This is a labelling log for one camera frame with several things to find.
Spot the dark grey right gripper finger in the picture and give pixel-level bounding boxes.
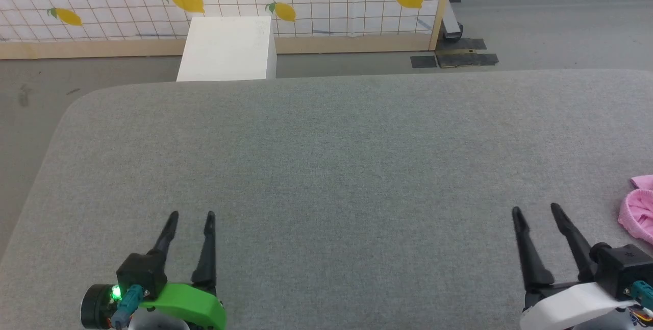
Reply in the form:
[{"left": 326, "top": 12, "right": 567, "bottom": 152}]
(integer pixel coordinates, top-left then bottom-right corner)
[
  {"left": 549, "top": 202, "right": 598, "bottom": 283},
  {"left": 511, "top": 206, "right": 555, "bottom": 291}
]

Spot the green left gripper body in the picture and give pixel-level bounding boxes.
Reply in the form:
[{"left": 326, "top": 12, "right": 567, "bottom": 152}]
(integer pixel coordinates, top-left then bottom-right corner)
[{"left": 137, "top": 283, "right": 227, "bottom": 330}]

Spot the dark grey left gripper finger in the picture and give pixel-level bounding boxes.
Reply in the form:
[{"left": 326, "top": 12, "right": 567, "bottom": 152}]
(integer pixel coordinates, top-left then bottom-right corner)
[
  {"left": 147, "top": 211, "right": 180, "bottom": 269},
  {"left": 191, "top": 211, "right": 218, "bottom": 297}
]

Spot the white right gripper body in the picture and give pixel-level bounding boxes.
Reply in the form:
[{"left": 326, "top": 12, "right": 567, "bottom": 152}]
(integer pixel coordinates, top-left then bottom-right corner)
[{"left": 519, "top": 280, "right": 639, "bottom": 330}]

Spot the pink cloth garment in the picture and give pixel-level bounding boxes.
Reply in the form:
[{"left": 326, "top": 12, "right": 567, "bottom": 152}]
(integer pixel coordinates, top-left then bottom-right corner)
[{"left": 617, "top": 174, "right": 653, "bottom": 245}]

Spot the grey fabric sofa seat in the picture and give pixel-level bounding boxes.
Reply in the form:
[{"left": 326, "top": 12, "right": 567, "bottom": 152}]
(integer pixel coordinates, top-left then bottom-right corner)
[{"left": 0, "top": 69, "right": 653, "bottom": 330}]

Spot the white box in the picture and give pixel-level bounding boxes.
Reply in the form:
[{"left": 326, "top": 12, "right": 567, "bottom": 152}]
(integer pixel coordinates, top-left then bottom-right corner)
[{"left": 175, "top": 16, "right": 278, "bottom": 82}]

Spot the long black floor mat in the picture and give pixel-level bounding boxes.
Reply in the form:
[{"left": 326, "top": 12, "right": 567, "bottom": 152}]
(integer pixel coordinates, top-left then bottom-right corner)
[{"left": 437, "top": 53, "right": 499, "bottom": 69}]

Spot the black floor mat under foot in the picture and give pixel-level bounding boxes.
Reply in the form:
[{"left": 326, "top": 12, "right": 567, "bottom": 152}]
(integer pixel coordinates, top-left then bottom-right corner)
[{"left": 443, "top": 38, "right": 487, "bottom": 52}]

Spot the metal partition foot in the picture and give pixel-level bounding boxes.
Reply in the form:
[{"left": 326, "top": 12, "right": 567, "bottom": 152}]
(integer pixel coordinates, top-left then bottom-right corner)
[{"left": 442, "top": 0, "right": 465, "bottom": 41}]

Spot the teal left camera connector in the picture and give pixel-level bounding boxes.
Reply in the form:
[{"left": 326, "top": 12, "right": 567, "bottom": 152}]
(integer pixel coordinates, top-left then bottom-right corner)
[{"left": 109, "top": 285, "right": 144, "bottom": 328}]

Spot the teal camera connector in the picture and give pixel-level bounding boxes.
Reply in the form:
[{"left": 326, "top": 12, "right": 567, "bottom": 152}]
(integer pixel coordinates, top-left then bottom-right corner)
[
  {"left": 109, "top": 285, "right": 144, "bottom": 328},
  {"left": 630, "top": 280, "right": 653, "bottom": 306}
]

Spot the teal right camera connector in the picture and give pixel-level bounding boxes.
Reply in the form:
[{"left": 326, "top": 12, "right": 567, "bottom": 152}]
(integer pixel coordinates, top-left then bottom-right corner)
[{"left": 630, "top": 280, "right": 653, "bottom": 306}]

